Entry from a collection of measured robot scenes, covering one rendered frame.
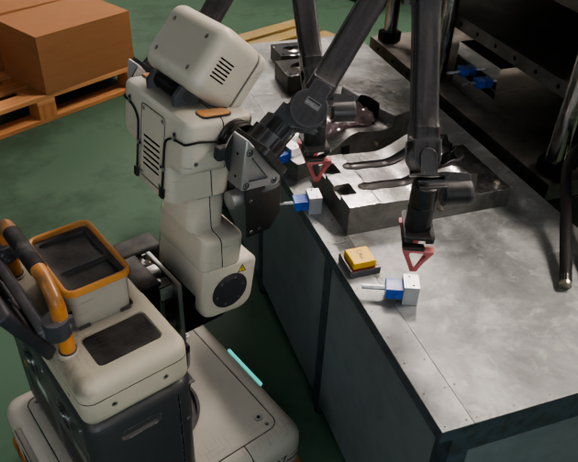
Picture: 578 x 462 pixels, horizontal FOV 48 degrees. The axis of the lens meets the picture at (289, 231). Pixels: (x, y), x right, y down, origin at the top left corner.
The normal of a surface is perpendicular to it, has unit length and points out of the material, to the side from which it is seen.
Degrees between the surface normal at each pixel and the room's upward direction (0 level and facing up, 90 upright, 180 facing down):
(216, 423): 0
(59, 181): 0
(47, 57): 90
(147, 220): 0
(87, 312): 92
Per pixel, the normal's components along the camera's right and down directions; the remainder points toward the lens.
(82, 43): 0.76, 0.41
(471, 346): 0.04, -0.80
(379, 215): 0.33, 0.58
